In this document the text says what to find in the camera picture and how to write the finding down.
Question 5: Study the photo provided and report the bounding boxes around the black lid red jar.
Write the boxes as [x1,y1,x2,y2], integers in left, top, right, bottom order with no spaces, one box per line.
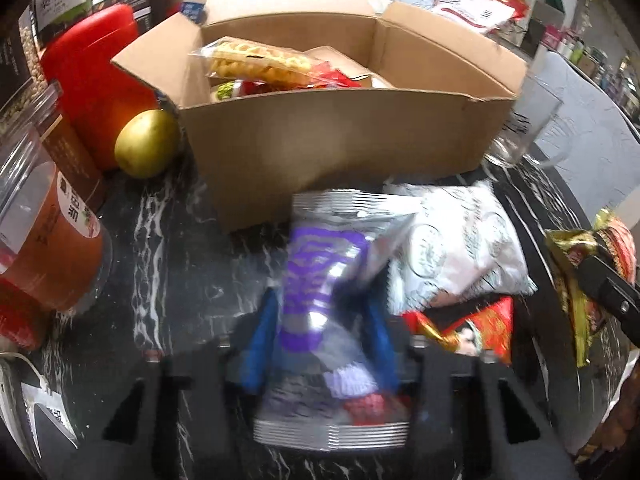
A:
[0,278,49,351]

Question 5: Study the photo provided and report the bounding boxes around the green red snack packet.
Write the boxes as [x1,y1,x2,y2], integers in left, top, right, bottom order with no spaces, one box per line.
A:
[546,208,639,367]

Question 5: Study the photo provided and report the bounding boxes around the gold rectangular box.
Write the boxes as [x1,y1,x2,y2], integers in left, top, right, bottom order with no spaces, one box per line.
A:
[306,46,394,89]

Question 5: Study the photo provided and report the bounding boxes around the white patterned snack bag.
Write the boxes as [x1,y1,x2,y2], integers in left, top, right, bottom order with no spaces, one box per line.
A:
[385,180,537,315]

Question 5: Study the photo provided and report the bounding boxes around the brown cardboard box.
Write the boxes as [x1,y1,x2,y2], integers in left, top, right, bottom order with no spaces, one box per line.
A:
[113,0,527,232]

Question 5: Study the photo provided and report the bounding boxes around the silver purple snack bag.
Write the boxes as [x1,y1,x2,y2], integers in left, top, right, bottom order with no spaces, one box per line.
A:
[253,190,419,452]

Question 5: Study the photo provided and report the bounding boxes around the yellow green lollipop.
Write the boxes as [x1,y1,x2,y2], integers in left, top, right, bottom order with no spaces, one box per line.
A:
[212,80,243,102]

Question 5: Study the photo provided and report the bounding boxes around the packaged waffle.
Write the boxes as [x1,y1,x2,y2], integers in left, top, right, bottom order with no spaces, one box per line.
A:
[190,36,332,88]

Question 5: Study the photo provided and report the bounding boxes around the clear glass mug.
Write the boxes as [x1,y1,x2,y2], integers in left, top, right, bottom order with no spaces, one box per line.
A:
[484,74,574,169]

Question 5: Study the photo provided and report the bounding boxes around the red canister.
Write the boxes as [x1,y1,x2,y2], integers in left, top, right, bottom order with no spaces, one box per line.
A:
[41,3,157,171]

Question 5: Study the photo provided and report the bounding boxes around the clear jar orange contents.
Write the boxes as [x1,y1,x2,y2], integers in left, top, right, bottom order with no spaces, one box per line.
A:
[1,122,113,313]

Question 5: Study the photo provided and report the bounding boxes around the red white snack bag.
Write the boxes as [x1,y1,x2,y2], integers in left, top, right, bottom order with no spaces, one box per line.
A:
[430,0,529,35]

